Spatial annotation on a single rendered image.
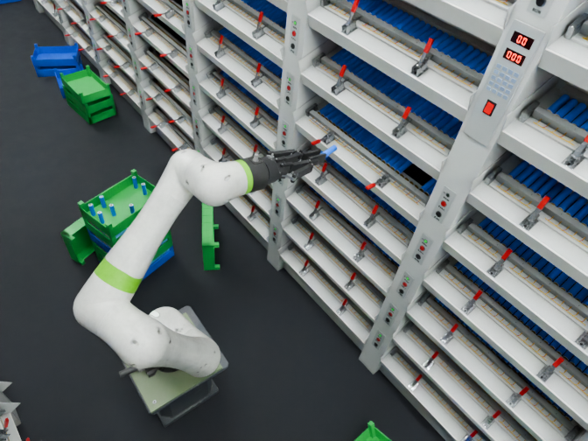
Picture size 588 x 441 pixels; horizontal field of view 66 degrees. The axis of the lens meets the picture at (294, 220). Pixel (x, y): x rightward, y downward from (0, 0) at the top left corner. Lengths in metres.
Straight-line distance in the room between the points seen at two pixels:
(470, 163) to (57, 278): 1.97
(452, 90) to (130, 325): 0.99
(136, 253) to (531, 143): 0.98
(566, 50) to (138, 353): 1.13
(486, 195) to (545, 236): 0.17
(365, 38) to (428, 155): 0.38
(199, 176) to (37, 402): 1.36
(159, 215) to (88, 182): 1.75
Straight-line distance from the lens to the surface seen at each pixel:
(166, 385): 1.77
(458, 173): 1.27
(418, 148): 1.35
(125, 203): 2.17
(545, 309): 1.38
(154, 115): 3.13
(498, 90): 1.14
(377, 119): 1.42
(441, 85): 1.25
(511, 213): 1.26
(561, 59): 1.07
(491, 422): 1.85
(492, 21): 1.13
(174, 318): 1.60
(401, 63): 1.31
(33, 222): 2.80
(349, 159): 1.56
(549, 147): 1.16
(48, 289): 2.48
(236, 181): 1.12
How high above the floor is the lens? 1.91
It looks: 47 degrees down
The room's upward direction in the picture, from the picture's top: 8 degrees clockwise
